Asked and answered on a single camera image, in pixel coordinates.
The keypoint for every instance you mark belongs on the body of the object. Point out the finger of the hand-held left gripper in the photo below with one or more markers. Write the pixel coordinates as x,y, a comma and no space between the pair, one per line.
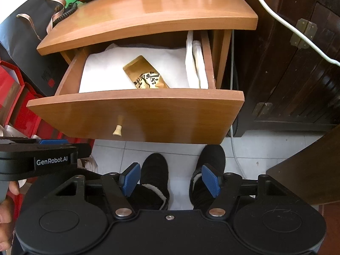
53,142

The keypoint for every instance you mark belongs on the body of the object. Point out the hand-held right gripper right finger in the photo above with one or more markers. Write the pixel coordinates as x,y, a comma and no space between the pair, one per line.
211,181

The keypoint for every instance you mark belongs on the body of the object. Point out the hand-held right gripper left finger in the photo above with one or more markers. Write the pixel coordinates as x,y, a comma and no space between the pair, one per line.
131,179

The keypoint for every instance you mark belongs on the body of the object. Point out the gold tea packet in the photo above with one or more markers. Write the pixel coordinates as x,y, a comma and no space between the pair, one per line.
144,74

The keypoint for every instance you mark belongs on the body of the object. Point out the person's left hand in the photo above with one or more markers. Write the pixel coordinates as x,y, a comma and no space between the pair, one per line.
6,217

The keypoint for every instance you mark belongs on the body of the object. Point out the black fleece-lined slipper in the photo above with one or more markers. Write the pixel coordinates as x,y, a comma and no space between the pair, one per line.
154,180
209,156

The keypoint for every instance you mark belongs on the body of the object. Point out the red gift box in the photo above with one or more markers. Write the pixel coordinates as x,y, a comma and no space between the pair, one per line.
26,114
9,90

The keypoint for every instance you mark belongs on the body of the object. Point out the brass cabinet hinge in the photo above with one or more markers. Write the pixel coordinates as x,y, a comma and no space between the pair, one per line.
302,33
262,109

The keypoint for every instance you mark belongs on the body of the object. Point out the white folded cloth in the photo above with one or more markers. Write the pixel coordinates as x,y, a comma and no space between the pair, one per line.
106,69

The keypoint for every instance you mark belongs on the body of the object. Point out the brown wooden board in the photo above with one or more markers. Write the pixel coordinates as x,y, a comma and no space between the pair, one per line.
313,170

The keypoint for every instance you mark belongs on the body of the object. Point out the black gift bag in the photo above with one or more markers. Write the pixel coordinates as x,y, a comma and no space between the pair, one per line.
21,42

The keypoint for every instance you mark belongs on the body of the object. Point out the white rolled towel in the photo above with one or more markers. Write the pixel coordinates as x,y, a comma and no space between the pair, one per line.
196,63

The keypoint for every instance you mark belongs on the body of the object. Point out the dark wooden cabinet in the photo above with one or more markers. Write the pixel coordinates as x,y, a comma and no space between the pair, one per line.
289,85

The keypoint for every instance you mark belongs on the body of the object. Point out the beige ribbon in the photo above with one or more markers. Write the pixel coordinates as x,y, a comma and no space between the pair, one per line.
54,8

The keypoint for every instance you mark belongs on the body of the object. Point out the wooden nightstand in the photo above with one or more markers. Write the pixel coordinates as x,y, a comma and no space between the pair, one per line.
148,8

